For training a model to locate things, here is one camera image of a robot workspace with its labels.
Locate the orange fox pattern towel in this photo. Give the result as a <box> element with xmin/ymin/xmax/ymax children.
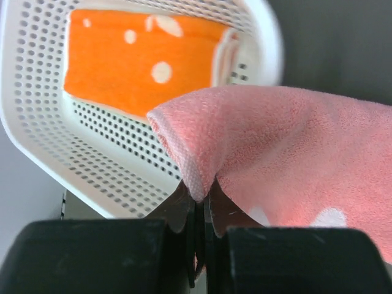
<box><xmin>63</xmin><ymin>9</ymin><xmax>239</xmax><ymax>117</ymax></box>

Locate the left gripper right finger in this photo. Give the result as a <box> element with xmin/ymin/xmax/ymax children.
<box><xmin>202</xmin><ymin>180</ymin><xmax>262</xmax><ymax>293</ymax></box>

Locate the white perforated plastic basket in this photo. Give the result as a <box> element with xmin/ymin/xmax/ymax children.
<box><xmin>1</xmin><ymin>1</ymin><xmax>284</xmax><ymax>218</ymax></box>

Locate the pink patterned towel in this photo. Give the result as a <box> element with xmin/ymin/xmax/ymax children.
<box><xmin>147</xmin><ymin>85</ymin><xmax>391</xmax><ymax>262</ymax></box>

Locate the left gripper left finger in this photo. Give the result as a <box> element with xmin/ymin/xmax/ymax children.
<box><xmin>146</xmin><ymin>181</ymin><xmax>198</xmax><ymax>288</ymax></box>

